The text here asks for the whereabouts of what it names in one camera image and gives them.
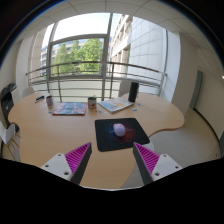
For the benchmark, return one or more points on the light blue yellow book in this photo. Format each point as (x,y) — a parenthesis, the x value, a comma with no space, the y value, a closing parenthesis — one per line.
(115,105)

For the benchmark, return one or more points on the grey metal railing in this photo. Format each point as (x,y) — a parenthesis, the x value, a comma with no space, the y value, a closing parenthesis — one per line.
(83,63)

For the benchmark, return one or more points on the black white printer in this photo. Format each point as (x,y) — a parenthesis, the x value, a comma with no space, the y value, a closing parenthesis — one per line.
(7,103)

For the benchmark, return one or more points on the white chair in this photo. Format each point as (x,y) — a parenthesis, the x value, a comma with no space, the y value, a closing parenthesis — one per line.
(124,88)
(27,92)
(7,135)

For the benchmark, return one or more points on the red blue magazine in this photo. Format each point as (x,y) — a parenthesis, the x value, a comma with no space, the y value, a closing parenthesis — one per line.
(70,108)

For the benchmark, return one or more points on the black cylinder speaker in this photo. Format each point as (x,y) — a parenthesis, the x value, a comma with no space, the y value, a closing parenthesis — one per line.
(133,92)

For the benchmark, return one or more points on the blue black stapler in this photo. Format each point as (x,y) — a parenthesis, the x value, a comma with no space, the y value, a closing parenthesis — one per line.
(39,99)

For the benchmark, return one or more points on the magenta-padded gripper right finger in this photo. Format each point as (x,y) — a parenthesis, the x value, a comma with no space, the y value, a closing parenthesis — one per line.
(162,166)

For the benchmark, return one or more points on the pink lilac computer mouse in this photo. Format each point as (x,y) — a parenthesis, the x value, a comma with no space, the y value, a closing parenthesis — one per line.
(119,130)

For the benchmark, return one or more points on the black mouse pad colourful print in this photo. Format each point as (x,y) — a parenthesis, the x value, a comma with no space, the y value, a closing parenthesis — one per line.
(105,140)

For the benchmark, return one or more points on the white mug with plant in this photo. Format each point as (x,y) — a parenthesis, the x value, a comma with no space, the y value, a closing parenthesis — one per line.
(92,103)

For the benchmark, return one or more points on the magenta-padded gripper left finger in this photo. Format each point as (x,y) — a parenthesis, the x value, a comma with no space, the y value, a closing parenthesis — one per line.
(61,166)

